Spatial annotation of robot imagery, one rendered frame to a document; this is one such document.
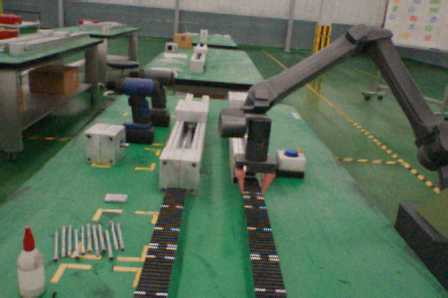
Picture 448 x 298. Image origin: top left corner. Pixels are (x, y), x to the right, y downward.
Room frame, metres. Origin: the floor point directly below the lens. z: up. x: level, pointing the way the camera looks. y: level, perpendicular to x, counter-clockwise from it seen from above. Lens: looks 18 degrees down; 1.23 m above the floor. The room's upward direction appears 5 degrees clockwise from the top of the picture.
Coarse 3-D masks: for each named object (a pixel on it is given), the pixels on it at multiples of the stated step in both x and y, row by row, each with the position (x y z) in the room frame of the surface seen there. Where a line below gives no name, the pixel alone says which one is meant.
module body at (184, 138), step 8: (192, 96) 1.83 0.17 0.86; (208, 96) 1.85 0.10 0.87; (176, 128) 1.29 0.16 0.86; (184, 128) 1.43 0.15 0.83; (192, 128) 1.40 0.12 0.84; (200, 128) 1.31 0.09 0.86; (176, 136) 1.20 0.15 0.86; (184, 136) 1.34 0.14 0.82; (192, 136) 1.34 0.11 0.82; (200, 136) 1.22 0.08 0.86; (168, 144) 1.12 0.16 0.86; (176, 144) 1.13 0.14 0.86; (184, 144) 1.21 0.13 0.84; (192, 144) 1.26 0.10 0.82; (200, 144) 1.14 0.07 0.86; (200, 168) 1.11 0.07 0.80
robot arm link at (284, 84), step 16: (352, 32) 1.19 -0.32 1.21; (368, 32) 1.20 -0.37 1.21; (336, 48) 1.18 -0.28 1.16; (352, 48) 1.18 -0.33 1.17; (304, 64) 1.12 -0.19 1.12; (320, 64) 1.13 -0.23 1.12; (336, 64) 1.17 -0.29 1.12; (272, 80) 1.05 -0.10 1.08; (288, 80) 1.07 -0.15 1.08; (304, 80) 1.09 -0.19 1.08; (272, 96) 1.01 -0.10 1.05
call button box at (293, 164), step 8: (280, 152) 1.21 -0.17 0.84; (280, 160) 1.15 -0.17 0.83; (288, 160) 1.15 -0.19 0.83; (296, 160) 1.16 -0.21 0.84; (304, 160) 1.16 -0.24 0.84; (280, 168) 1.15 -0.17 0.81; (288, 168) 1.15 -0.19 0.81; (296, 168) 1.16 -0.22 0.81; (304, 168) 1.16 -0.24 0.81; (280, 176) 1.15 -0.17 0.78; (288, 176) 1.15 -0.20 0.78; (296, 176) 1.16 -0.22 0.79
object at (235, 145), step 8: (232, 144) 1.20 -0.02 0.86; (240, 144) 1.18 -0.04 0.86; (232, 152) 1.16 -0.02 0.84; (240, 152) 1.10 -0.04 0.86; (232, 160) 1.12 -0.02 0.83; (232, 168) 1.08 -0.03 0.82; (232, 176) 1.07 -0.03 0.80; (248, 176) 1.07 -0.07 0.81; (256, 176) 1.07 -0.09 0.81; (232, 184) 1.07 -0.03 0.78
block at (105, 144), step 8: (96, 128) 1.18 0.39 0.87; (104, 128) 1.18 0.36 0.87; (112, 128) 1.19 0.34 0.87; (120, 128) 1.20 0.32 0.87; (88, 136) 1.14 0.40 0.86; (96, 136) 1.13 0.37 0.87; (104, 136) 1.13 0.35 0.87; (112, 136) 1.13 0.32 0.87; (120, 136) 1.18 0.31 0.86; (88, 144) 1.13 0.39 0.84; (96, 144) 1.13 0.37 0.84; (104, 144) 1.13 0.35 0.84; (112, 144) 1.13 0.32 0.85; (120, 144) 1.18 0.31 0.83; (128, 144) 1.18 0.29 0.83; (88, 152) 1.13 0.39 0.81; (96, 152) 1.13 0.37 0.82; (104, 152) 1.13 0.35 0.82; (112, 152) 1.13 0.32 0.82; (120, 152) 1.18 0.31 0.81; (88, 160) 1.13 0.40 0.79; (96, 160) 1.13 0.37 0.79; (104, 160) 1.13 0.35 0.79; (112, 160) 1.13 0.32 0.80
